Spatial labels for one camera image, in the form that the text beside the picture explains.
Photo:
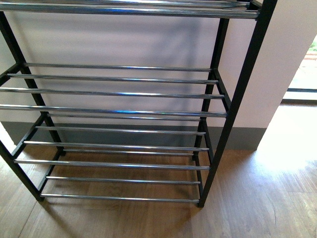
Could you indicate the black metal shoe rack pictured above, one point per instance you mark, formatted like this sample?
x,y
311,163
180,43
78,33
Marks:
x,y
215,101

